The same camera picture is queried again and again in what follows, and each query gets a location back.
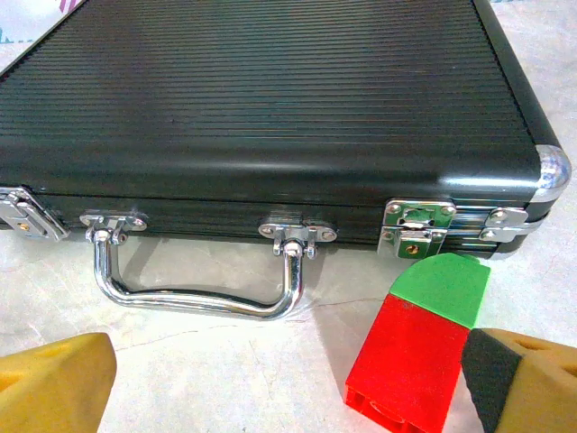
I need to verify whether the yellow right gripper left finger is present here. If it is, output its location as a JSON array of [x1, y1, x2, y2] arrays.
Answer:
[[0, 332, 118, 433]]

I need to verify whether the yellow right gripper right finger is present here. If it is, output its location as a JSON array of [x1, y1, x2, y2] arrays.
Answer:
[[460, 327, 577, 433]]

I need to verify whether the red and green toy block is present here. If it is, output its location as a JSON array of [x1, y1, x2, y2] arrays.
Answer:
[[344, 252, 491, 433]]

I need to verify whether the black ribbed aluminium case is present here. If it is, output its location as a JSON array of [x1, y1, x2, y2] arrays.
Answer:
[[0, 0, 572, 262]]

